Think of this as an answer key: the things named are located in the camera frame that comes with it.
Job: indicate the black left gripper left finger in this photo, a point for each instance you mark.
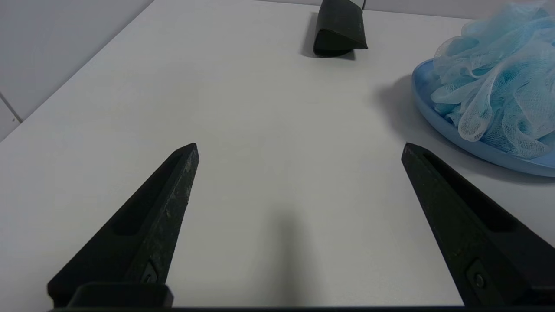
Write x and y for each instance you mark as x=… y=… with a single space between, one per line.
x=149 y=229

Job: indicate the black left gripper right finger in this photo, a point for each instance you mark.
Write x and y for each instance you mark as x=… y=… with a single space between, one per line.
x=472 y=225

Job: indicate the light blue mesh loofah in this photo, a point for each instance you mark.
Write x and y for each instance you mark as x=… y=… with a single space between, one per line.
x=498 y=82

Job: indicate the blue round plate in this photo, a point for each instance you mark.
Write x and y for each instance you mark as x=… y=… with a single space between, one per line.
x=455 y=130

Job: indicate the black soft pouch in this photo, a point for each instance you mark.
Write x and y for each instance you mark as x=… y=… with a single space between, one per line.
x=339 y=27

